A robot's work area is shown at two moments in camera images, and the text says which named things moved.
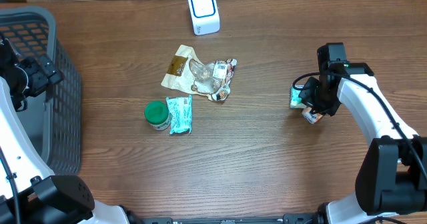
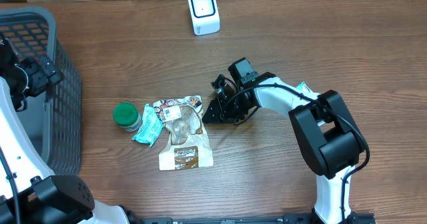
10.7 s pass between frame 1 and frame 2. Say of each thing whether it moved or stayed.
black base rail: stayed
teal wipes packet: moved
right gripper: moved
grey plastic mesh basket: stayed
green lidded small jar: moved
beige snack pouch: moved
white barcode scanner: stayed
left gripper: stayed
